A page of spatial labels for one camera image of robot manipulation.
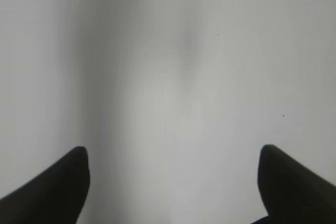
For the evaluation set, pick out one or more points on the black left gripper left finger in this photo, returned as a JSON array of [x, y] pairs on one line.
[[57, 195]]

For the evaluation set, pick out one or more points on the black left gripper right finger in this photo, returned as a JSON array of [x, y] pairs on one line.
[[291, 192]]

